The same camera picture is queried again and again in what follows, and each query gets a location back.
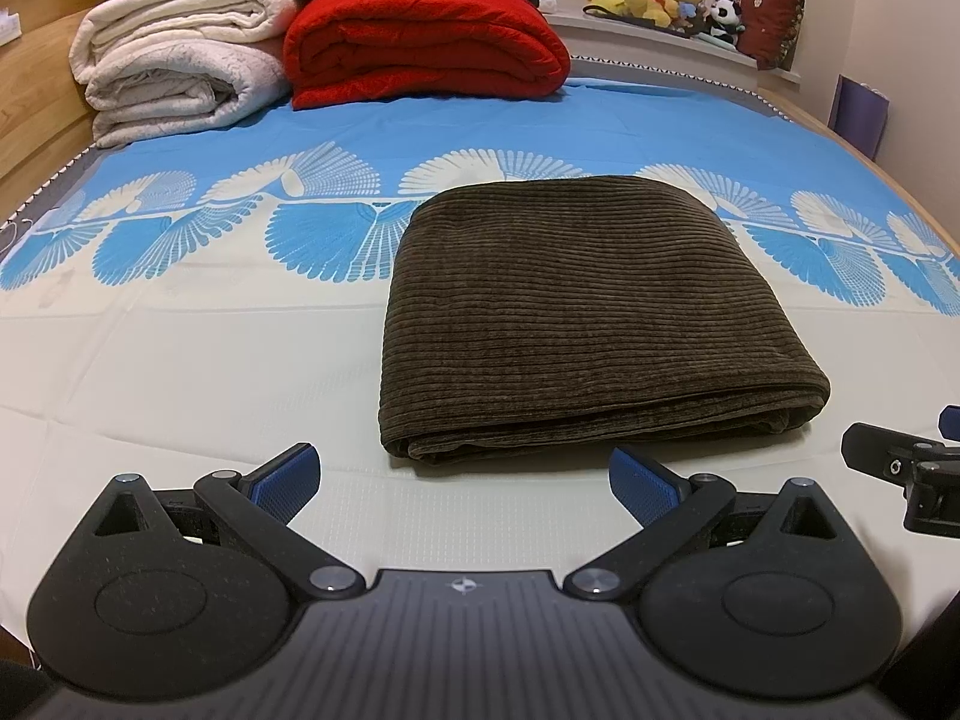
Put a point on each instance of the dark red cushion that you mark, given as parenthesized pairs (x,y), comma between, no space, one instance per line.
(772,19)

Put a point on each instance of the panda plush toy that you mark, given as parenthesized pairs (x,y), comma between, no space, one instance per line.
(726,21)

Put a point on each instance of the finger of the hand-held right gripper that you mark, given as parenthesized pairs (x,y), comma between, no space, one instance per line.
(951,421)
(930,487)

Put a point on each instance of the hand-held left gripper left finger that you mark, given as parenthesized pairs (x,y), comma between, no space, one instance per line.
(289,476)

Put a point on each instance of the white window ledge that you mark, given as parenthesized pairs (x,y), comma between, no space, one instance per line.
(637,45)

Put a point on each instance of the red quilt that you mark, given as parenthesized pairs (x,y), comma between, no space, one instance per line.
(427,37)

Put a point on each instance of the blue white printed bedsheet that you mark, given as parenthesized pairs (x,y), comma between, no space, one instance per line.
(225,360)

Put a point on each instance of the grey white folded quilt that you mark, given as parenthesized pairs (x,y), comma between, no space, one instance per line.
(165,94)

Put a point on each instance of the cream folded quilt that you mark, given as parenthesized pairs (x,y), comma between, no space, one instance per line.
(180,15)

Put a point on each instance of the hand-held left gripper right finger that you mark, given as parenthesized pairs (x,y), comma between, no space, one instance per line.
(643,481)

